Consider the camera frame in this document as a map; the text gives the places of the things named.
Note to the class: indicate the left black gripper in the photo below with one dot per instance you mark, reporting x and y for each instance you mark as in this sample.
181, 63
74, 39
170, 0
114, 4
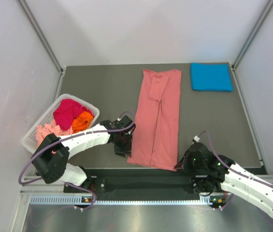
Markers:
126, 149

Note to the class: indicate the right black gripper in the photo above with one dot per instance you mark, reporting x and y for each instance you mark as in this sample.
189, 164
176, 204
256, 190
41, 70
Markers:
183, 164

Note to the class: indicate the salmon pink t shirt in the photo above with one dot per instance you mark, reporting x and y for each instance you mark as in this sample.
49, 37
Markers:
155, 138

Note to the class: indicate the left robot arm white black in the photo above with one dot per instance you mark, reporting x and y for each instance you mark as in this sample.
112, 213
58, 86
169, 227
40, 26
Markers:
52, 155

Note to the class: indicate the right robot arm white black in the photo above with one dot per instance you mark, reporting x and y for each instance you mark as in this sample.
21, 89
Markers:
223, 174

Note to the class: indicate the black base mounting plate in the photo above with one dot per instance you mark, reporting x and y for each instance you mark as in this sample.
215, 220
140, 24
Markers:
140, 184

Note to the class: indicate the orange t shirt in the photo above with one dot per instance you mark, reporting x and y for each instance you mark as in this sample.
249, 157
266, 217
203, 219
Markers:
82, 122

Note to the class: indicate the magenta t shirt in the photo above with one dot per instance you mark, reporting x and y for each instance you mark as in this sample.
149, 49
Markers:
68, 111

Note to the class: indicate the light peach t shirt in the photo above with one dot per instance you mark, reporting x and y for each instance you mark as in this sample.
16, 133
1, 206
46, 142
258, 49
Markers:
52, 127

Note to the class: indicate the white plastic laundry basket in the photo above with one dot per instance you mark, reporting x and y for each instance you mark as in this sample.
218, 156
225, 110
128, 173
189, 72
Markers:
29, 141

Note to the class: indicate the folded blue t shirt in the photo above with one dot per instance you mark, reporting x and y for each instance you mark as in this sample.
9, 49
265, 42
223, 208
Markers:
210, 77

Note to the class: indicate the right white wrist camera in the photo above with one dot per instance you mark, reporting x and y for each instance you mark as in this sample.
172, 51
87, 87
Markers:
196, 139

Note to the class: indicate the left aluminium frame post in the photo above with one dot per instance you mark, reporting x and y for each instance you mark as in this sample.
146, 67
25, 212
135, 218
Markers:
33, 22

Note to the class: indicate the aluminium frame post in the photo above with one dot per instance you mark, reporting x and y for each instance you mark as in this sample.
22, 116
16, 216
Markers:
253, 34
33, 22

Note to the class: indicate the right aluminium frame post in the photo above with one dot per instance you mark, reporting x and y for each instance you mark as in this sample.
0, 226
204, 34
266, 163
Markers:
253, 34

